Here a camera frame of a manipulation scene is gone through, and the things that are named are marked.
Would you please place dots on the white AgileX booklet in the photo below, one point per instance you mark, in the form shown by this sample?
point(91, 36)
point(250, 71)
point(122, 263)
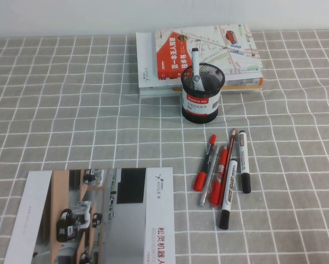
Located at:
point(145, 55)

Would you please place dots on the map cover book red panel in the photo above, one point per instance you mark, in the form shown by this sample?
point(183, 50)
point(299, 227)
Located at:
point(222, 49)

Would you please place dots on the grey white-checked tablecloth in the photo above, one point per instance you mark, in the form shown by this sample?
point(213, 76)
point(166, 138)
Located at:
point(71, 110)

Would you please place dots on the red marker pen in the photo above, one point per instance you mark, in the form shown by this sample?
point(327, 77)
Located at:
point(216, 189)

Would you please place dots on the slim white marker black cap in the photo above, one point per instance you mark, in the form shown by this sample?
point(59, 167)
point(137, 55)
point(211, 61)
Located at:
point(195, 63)
point(244, 162)

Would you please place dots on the red pencil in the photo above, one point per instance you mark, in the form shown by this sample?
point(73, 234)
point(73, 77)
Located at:
point(230, 149)

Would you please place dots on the red and black ballpoint pen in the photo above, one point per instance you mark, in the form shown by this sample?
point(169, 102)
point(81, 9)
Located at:
point(200, 180)

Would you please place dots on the AgileX robot photo brochure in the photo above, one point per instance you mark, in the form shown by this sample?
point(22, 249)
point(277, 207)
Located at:
point(131, 220)

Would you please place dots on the large white board marker black cap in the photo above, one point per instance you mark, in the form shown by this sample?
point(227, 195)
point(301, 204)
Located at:
point(230, 187)

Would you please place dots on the black mesh pen holder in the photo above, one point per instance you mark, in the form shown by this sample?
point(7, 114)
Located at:
point(200, 104)

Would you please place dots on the silver pen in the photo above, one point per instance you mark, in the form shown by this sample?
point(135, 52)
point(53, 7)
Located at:
point(205, 189)

